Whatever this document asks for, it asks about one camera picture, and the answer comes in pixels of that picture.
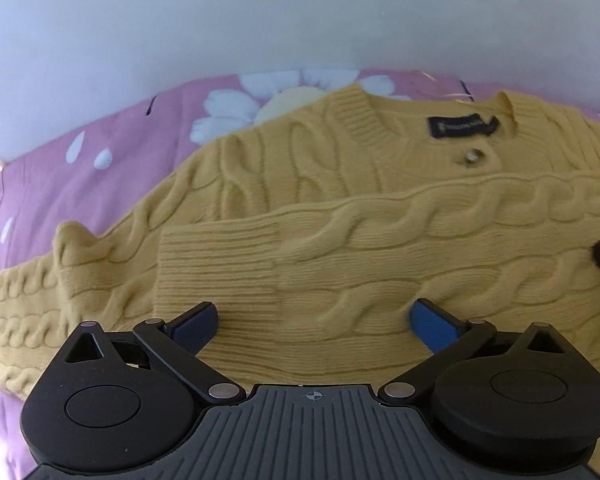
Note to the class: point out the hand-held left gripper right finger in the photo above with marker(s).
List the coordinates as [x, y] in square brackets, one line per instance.
[435, 327]

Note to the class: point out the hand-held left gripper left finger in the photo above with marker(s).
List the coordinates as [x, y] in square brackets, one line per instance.
[195, 327]

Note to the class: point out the pink floral bed sheet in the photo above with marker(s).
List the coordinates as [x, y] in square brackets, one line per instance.
[130, 130]

